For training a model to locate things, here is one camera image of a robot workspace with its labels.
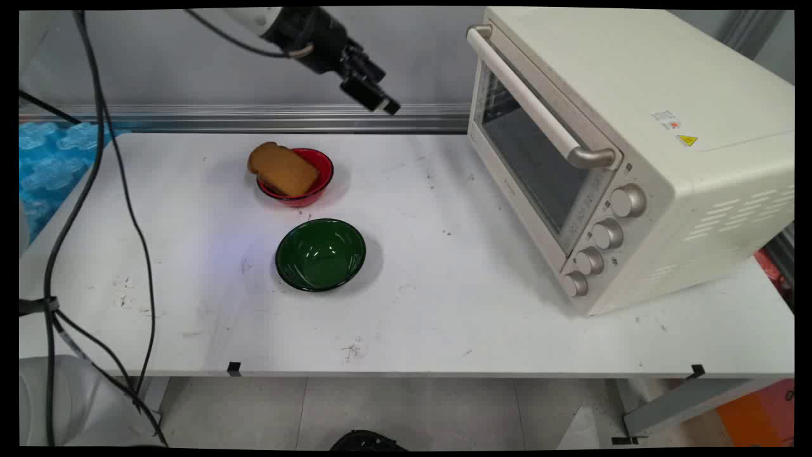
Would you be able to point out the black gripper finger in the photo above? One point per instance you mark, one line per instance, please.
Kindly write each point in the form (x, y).
(366, 63)
(371, 96)

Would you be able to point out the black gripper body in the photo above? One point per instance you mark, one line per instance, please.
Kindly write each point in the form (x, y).
(311, 35)

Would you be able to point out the glass oven door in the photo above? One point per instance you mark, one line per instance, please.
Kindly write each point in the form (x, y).
(526, 158)

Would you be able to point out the red bowl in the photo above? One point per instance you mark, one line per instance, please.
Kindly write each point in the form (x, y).
(322, 166)

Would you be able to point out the brown bread slice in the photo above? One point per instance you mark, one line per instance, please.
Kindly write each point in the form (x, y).
(282, 168)

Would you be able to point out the green bowl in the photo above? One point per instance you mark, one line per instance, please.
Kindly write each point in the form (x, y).
(320, 255)

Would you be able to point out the large silver oven knob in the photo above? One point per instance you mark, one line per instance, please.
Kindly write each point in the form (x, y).
(628, 200)

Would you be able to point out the blue bubble wrap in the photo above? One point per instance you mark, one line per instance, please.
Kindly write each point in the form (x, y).
(51, 165)

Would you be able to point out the white label sticker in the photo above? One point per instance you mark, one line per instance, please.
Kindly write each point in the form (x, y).
(666, 119)

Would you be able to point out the yellow warning sticker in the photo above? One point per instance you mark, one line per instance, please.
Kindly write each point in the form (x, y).
(687, 140)

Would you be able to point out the cream toaster oven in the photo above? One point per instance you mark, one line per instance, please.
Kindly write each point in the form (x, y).
(698, 190)

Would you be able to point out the black round object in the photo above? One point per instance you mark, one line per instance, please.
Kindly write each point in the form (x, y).
(368, 441)

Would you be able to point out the red packet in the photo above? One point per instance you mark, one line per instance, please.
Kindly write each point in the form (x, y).
(771, 270)

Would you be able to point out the grey table leg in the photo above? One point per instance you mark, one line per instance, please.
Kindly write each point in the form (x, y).
(685, 403)

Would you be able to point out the orange box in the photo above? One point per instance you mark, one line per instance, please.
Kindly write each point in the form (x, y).
(758, 416)

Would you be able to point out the aluminium rail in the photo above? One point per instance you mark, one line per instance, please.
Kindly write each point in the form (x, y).
(285, 117)

